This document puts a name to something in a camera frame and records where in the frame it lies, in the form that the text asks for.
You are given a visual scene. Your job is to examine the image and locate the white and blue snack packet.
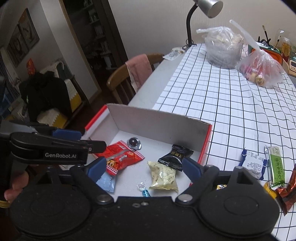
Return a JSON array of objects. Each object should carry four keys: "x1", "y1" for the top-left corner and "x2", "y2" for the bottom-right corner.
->
[{"x1": 239, "y1": 149, "x2": 267, "y2": 180}]

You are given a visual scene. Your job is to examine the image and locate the yellow minion snack packet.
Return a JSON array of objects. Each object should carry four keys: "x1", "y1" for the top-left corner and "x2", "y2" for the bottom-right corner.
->
[{"x1": 217, "y1": 184, "x2": 227, "y2": 190}]

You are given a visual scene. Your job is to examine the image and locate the black snack packet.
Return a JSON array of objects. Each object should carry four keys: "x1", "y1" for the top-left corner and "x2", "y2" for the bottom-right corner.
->
[{"x1": 158, "y1": 144, "x2": 194, "y2": 171}]

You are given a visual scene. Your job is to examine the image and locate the dark bookshelf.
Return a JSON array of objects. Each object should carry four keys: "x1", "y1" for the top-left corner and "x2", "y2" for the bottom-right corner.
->
[{"x1": 61, "y1": 1, "x2": 127, "y2": 94}]

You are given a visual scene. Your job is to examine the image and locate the blue candy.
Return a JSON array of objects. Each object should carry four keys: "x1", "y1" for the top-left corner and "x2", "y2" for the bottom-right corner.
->
[{"x1": 137, "y1": 182, "x2": 151, "y2": 197}]

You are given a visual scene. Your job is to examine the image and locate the light blue packet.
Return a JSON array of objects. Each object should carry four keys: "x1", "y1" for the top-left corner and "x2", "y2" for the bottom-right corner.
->
[{"x1": 96, "y1": 172, "x2": 116, "y2": 193}]

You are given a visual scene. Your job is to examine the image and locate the pink towel on chair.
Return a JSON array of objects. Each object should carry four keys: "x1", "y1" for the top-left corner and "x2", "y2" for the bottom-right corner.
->
[{"x1": 125, "y1": 54, "x2": 152, "y2": 93}]

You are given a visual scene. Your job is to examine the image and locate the black garment on chair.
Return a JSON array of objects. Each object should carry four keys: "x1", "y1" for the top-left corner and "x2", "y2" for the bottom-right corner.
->
[{"x1": 19, "y1": 71, "x2": 72, "y2": 123}]

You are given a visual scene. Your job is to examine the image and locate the orange green storage basket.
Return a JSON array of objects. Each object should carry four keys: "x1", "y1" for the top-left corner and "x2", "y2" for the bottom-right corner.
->
[{"x1": 256, "y1": 42, "x2": 283, "y2": 65}]

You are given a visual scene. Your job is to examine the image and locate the small white digital timer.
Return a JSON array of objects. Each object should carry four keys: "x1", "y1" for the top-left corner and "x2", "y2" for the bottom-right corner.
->
[{"x1": 288, "y1": 60, "x2": 296, "y2": 76}]

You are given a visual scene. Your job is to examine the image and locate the red noodle snack packet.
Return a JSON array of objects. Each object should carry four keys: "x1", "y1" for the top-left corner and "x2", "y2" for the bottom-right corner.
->
[{"x1": 93, "y1": 141, "x2": 144, "y2": 176}]

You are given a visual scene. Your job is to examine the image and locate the small yellow snack packet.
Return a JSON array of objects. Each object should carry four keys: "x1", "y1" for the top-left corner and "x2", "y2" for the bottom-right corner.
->
[{"x1": 263, "y1": 182, "x2": 277, "y2": 199}]

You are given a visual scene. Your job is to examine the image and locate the silver chocolate ball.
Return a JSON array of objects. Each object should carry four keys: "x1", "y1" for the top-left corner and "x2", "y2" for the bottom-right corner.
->
[{"x1": 127, "y1": 137, "x2": 142, "y2": 151}]

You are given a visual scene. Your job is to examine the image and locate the cream snack packet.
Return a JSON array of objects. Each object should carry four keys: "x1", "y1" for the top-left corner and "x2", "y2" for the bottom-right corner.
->
[{"x1": 147, "y1": 161, "x2": 179, "y2": 193}]

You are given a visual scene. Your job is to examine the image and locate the copper brown foil packet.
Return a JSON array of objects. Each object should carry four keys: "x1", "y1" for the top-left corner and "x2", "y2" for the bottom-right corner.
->
[{"x1": 276, "y1": 165, "x2": 296, "y2": 215}]

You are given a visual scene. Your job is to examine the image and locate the clear bag of pink snacks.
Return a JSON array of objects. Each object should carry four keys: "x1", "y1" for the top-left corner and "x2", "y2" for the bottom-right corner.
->
[{"x1": 229, "y1": 20, "x2": 285, "y2": 88}]

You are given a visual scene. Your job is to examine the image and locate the small packet near lamp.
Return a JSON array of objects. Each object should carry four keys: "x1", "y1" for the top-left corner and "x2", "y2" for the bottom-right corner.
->
[{"x1": 163, "y1": 47, "x2": 185, "y2": 61}]

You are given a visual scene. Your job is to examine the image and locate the green snack bar packet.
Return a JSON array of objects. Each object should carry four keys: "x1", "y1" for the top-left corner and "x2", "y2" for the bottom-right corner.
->
[{"x1": 264, "y1": 146, "x2": 285, "y2": 191}]

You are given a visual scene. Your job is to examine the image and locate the red and white cardboard box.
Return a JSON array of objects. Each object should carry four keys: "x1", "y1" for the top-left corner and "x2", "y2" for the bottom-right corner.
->
[{"x1": 82, "y1": 104, "x2": 212, "y2": 198}]

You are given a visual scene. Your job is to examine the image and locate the white grid tablecloth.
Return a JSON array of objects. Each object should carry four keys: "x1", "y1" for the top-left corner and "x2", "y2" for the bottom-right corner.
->
[{"x1": 152, "y1": 43, "x2": 296, "y2": 241}]

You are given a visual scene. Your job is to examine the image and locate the yellow drink bottle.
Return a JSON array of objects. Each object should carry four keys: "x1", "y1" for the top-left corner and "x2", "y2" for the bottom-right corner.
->
[{"x1": 281, "y1": 37, "x2": 291, "y2": 63}]

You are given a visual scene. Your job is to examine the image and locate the silver desk lamp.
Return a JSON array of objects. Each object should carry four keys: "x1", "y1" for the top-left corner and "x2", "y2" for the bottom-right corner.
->
[{"x1": 183, "y1": 0, "x2": 224, "y2": 50}]

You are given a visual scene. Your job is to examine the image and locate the clear bag of grey snacks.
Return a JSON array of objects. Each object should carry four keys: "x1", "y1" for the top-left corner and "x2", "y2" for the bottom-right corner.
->
[{"x1": 196, "y1": 27, "x2": 243, "y2": 69}]

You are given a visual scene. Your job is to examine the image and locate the person's left hand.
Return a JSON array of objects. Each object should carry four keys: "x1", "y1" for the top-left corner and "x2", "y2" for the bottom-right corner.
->
[{"x1": 4, "y1": 171, "x2": 29, "y2": 203}]

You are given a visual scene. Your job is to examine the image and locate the left wooden chair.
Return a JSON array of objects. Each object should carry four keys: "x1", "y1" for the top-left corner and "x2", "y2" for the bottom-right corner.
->
[{"x1": 107, "y1": 53, "x2": 164, "y2": 104}]

